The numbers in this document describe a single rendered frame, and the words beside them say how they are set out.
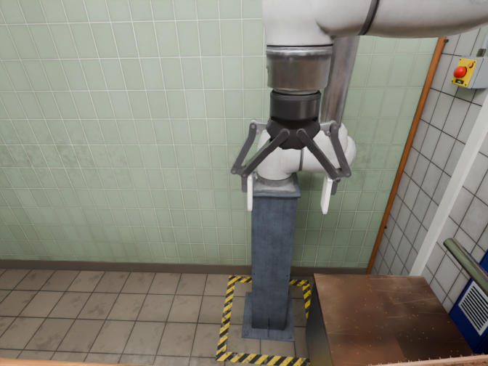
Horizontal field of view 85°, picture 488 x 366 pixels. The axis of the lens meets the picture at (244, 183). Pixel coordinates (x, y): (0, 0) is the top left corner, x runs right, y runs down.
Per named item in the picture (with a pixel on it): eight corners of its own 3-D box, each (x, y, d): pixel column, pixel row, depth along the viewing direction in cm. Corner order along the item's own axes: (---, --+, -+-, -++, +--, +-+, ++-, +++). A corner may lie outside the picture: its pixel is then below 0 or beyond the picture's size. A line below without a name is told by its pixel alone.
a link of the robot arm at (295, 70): (266, 44, 41) (265, 85, 44) (264, 47, 33) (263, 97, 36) (327, 43, 40) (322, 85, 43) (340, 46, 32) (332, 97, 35)
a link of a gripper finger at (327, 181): (324, 172, 47) (329, 172, 47) (319, 205, 50) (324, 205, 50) (327, 180, 44) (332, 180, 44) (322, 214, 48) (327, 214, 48)
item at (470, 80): (468, 83, 104) (479, 55, 99) (487, 88, 95) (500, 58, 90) (449, 83, 104) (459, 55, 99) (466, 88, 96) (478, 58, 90)
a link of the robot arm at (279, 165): (258, 163, 126) (258, 118, 115) (297, 164, 124) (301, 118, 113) (255, 179, 113) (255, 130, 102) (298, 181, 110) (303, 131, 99)
